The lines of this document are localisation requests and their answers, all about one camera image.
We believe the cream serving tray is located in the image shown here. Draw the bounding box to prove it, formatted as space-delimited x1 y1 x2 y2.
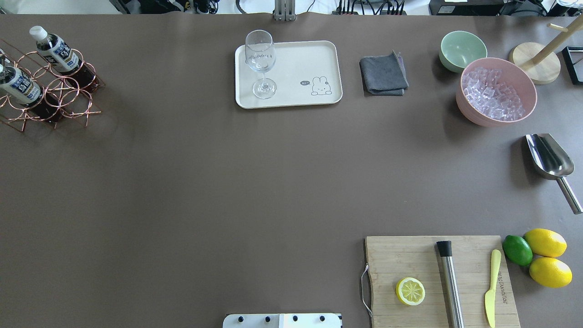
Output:
235 40 343 109

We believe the grey folded cloth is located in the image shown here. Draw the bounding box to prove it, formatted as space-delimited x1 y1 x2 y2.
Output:
359 51 409 96

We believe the pink bowl of ice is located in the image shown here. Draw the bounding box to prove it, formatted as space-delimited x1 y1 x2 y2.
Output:
455 57 537 127

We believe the bamboo cutting board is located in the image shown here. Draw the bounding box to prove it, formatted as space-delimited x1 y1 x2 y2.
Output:
366 236 502 328

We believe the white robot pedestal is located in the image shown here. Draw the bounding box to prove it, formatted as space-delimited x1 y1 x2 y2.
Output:
222 312 343 328

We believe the steel ice scoop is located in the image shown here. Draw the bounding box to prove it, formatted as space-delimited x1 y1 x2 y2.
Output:
525 133 582 215

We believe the steel muddler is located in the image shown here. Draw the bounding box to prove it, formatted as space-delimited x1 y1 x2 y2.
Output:
436 241 465 328

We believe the tea bottle white cap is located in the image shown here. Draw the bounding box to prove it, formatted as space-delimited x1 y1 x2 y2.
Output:
29 26 99 93

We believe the whole lemon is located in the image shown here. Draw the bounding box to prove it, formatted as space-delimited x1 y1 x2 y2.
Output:
523 228 567 258
529 257 573 288

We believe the lime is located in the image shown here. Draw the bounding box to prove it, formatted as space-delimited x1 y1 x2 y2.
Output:
502 235 533 267

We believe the green bowl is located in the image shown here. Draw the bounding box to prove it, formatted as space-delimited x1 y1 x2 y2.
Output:
439 31 488 73

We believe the wooden cup tree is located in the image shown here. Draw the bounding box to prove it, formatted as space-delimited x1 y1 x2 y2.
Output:
509 15 583 85

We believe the yellow plastic knife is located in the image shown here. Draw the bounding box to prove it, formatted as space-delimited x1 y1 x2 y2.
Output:
484 249 501 328

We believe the wine glass on tray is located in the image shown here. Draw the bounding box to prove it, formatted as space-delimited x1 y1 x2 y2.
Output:
245 30 277 99

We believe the copper wire bottle basket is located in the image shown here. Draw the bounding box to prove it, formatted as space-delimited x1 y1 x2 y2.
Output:
1 40 105 132

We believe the lemon half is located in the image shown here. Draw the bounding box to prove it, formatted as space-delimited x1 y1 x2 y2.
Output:
395 277 425 306

